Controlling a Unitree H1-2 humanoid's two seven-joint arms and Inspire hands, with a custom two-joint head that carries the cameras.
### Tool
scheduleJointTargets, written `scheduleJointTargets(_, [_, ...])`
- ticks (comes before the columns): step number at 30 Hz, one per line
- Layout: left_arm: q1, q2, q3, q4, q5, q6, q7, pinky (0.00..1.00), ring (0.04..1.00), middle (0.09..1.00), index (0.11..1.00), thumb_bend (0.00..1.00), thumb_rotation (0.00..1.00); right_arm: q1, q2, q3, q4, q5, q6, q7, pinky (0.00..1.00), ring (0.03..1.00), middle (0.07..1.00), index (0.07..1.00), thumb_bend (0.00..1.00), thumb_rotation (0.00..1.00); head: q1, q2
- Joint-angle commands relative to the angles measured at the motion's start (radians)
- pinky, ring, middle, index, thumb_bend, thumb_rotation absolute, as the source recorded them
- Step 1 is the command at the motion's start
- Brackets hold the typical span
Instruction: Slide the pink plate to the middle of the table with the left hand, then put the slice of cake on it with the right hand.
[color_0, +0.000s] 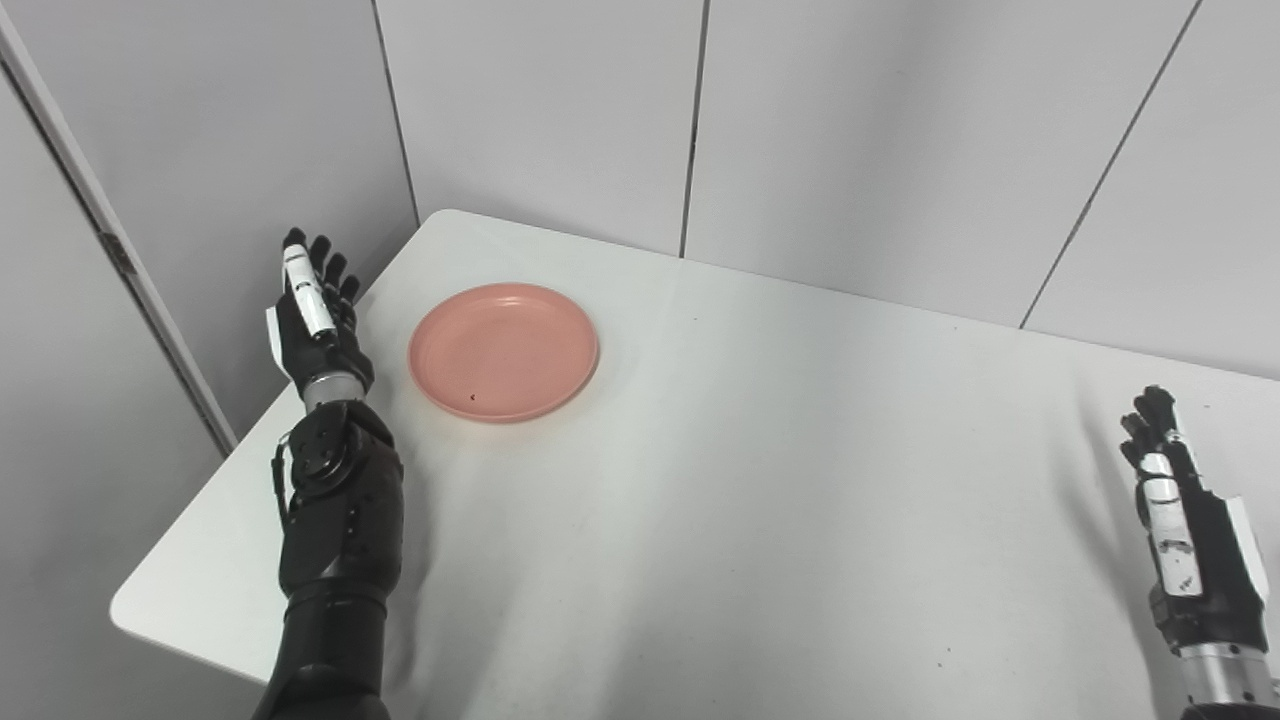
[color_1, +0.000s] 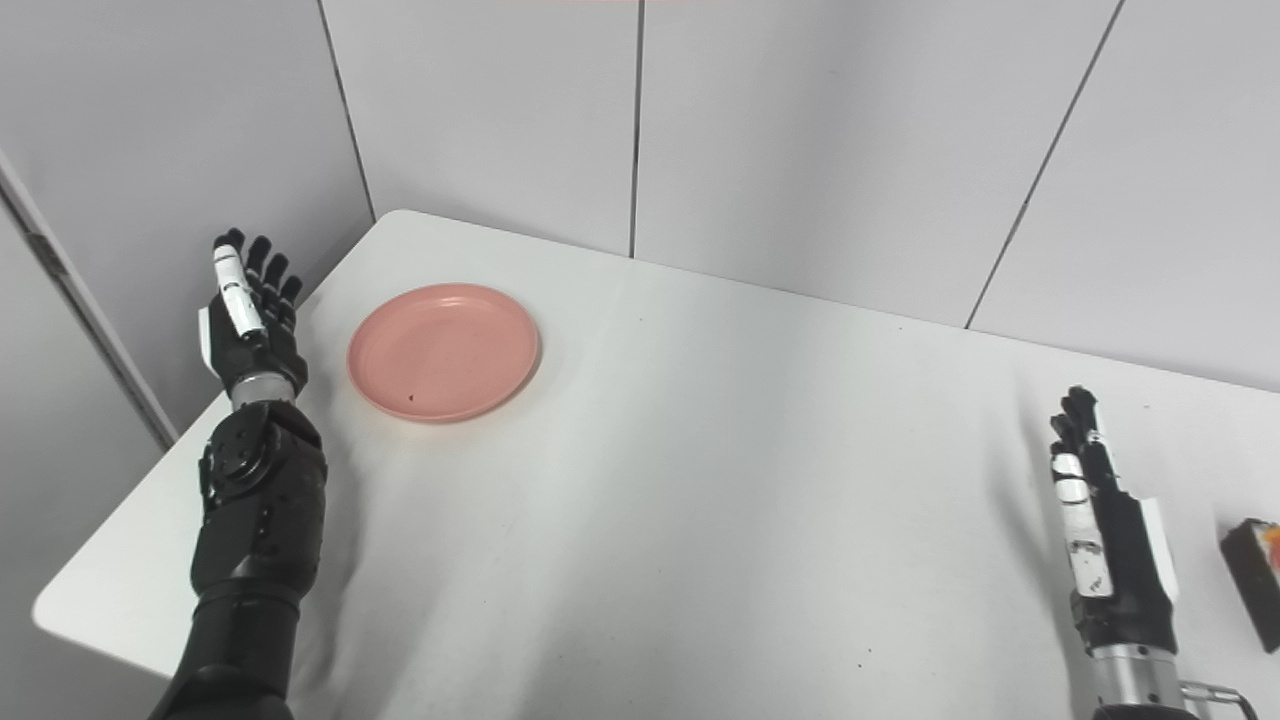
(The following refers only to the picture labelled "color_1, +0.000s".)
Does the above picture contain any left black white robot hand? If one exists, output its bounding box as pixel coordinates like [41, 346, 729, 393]
[197, 228, 309, 394]

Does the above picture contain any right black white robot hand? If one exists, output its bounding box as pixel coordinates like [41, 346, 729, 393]
[1048, 386, 1182, 657]

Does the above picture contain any fruit topped cake slice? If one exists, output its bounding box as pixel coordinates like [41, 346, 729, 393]
[1219, 518, 1280, 654]

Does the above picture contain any pink round plate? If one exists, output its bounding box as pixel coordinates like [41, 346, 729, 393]
[347, 283, 542, 424]

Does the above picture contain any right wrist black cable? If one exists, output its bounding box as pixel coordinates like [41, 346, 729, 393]
[1180, 679, 1260, 720]

